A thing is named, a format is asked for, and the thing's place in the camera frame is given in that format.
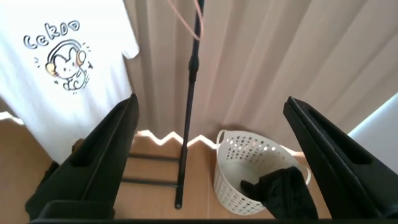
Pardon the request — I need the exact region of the beige curtain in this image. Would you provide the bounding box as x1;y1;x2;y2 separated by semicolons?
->
123;0;398;151

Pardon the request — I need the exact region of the black clothes rack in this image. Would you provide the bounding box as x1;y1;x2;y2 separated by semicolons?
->
40;0;206;210

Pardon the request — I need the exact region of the black garment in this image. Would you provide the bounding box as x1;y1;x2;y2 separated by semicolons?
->
239;166;319;220

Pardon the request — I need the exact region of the white printed t-shirt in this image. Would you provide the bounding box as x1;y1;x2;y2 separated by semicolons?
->
0;0;140;164

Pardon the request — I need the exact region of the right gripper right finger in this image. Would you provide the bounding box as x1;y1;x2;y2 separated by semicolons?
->
282;96;398;219

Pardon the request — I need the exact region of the pink clothes hanger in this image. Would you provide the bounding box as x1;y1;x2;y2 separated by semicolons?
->
165;0;205;42

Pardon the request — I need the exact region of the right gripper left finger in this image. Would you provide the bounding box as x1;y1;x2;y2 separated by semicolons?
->
24;92;141;220

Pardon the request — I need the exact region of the white laundry basket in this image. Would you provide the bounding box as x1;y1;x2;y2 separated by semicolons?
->
213;129;312;217

